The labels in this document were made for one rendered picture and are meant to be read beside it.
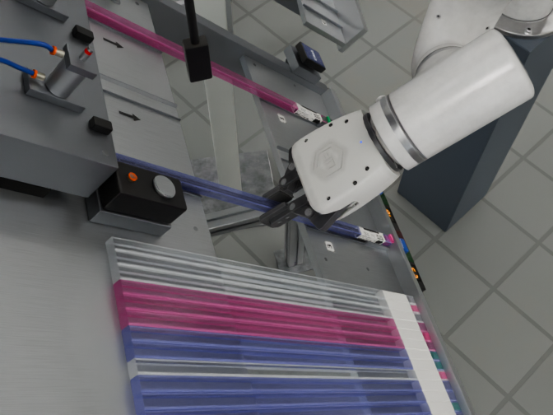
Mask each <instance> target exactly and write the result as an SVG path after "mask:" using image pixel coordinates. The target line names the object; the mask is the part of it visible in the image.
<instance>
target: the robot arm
mask: <svg viewBox="0 0 553 415"><path fill-rule="evenodd" d="M503 35H507V36H509V37H513V38H517V39H523V40H534V39H541V38H545V37H548V36H550V35H553V0H430V4H429V6H428V9H427V12H426V14H425V18H424V20H423V23H422V26H421V30H420V33H419V35H418V38H417V41H416V46H415V49H414V53H413V56H412V61H411V76H412V79H411V80H410V81H409V82H407V83H406V84H404V85H402V86H400V87H399V88H397V89H396V90H395V91H393V92H391V93H390V94H388V95H387V96H379V97H378V98H377V99H376V103H374V104H373V105H371V106H370V107H369V113H366V112H365V111H364V110H357V111H355V112H352V113H349V114H346V115H344V116H342V117H340V118H338V119H335V120H333V121H332V122H330V123H328V124H325V125H323V126H322V127H320V128H317V129H316V130H314V131H313V132H311V133H309V134H307V135H306V136H304V137H303V138H301V139H300V140H299V141H297V142H296V143H295V144H294V145H293V147H291V148H290V150H289V165H288V166H287V169H286V173H285V175H284V176H283V177H281V178H280V180H279V185H278V186H276V187H275V188H273V189H271V190H269V191H268V192H266V193H265V194H264V195H263V196H262V197H263V198H268V199H271V200H273V201H276V202H279V203H280V204H278V205H276V206H275V207H274V208H272V209H270V210H269V211H267V212H265V213H264V214H263V215H261V216H260V218H259V220H260V222H261V223H262V224H264V225H267V226H270V227H271V228H275V227H280V226H282V225H284V224H286V223H287V222H289V221H290V220H292V219H294V218H295V217H297V216H300V217H304V218H307V219H309V220H310V221H311V222H312V223H313V224H314V226H315V227H316V228H317V229H319V230H321V231H323V232H325V231H327V230H328V229H329V228H330V227H331V225H332V224H333V223H334V222H335V221H337V220H340V219H342V218H343V217H346V216H348V215H349V214H351V213H353V212H354V211H356V210H357V209H359V208H361V207H362V206H364V205H365V204H367V203H368V202H369V201H370V200H372V199H373V198H375V197H376V196H378V195H379V194H380V193H382V192H383V191H384V190H385V189H386V188H387V187H388V186H389V185H390V184H392V183H393V182H394V181H395V180H396V179H397V178H398V177H399V176H400V173H399V171H400V170H402V168H405V169H406V170H410V169H412V168H413V167H415V166H417V165H419V164H420V163H422V162H423V161H426V160H427V159H429V158H431V157H432V156H434V155H436V154H437V153H439V152H441V151H442V150H444V149H446V148H447V147H450V146H451V145H453V144H454V143H455V142H458V141H460V140H461V139H463V138H465V137H466V136H468V135H470V134H471V133H474V132H475V131H476V130H478V129H480V128H482V127H484V126H485V125H487V124H489V123H490V122H492V121H494V120H495V119H497V118H499V117H500V116H502V115H504V114H506V113H508V112H509V111H510V110H513V109H514V108H516V107H518V106H519V105H521V104H523V103H524V102H526V101H528V100H530V99H531V98H533V97H534V87H533V84H532V81H531V79H530V77H529V75H528V73H527V71H526V69H525V67H524V66H523V64H522V63H521V61H520V59H519V58H518V55H517V54H516V53H515V52H514V49H513V48H512V46H511V45H510V44H509V42H508V41H507V40H506V39H505V37H504V36H503ZM302 188H304V191H305V194H304V195H302V196H300V197H298V198H297V199H295V200H293V201H291V202H290V203H288V202H289V201H290V200H292V198H293V197H294V196H293V194H294V193H296V192H298V191H299V190H301V189H302ZM319 213H322V215H320V214H319Z"/></svg>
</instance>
